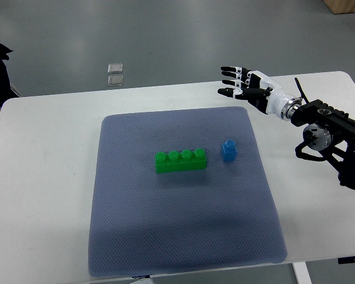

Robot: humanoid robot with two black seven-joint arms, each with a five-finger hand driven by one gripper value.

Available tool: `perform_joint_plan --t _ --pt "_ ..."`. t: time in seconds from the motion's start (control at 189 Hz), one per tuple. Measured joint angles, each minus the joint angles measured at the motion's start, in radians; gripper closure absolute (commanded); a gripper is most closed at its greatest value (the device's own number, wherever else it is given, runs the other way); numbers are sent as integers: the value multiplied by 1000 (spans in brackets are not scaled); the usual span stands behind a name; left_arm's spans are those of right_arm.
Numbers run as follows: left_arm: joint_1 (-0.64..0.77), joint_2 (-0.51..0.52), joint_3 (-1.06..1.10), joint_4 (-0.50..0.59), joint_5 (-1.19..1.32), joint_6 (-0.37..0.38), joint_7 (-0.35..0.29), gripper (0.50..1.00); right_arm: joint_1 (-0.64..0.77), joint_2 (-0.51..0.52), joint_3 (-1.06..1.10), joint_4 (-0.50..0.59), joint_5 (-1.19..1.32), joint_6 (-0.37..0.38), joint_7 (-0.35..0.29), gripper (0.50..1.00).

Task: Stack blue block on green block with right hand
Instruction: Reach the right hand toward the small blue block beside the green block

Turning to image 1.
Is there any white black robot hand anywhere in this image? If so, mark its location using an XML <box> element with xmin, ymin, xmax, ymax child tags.
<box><xmin>218</xmin><ymin>66</ymin><xmax>302</xmax><ymax>121</ymax></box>

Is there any small blue block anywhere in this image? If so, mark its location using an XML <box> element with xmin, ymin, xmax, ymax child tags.
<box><xmin>221</xmin><ymin>140</ymin><xmax>237</xmax><ymax>162</ymax></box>

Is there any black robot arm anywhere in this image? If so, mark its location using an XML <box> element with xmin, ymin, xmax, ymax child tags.
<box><xmin>287</xmin><ymin>99</ymin><xmax>355</xmax><ymax>190</ymax></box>

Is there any long green block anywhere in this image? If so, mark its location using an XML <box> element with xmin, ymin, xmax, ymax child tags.
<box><xmin>154</xmin><ymin>148</ymin><xmax>206</xmax><ymax>173</ymax></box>

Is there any wooden box corner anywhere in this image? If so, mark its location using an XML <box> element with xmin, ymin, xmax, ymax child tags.
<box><xmin>323</xmin><ymin>0</ymin><xmax>355</xmax><ymax>14</ymax></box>

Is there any upper metal floor plate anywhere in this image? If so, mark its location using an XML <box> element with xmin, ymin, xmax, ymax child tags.
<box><xmin>108</xmin><ymin>63</ymin><xmax>123</xmax><ymax>74</ymax></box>

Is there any blue-grey textured mat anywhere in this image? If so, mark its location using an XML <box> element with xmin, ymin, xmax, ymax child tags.
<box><xmin>88</xmin><ymin>106</ymin><xmax>287</xmax><ymax>277</ymax></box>

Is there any white table leg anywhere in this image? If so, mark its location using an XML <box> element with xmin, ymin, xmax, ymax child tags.
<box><xmin>292</xmin><ymin>262</ymin><xmax>312</xmax><ymax>284</ymax></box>

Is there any black table control panel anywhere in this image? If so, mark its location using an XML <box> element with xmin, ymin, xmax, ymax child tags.
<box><xmin>337</xmin><ymin>256</ymin><xmax>355</xmax><ymax>264</ymax></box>

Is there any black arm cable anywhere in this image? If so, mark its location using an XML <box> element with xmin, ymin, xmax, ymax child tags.
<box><xmin>294</xmin><ymin>77</ymin><xmax>310</xmax><ymax>104</ymax></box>

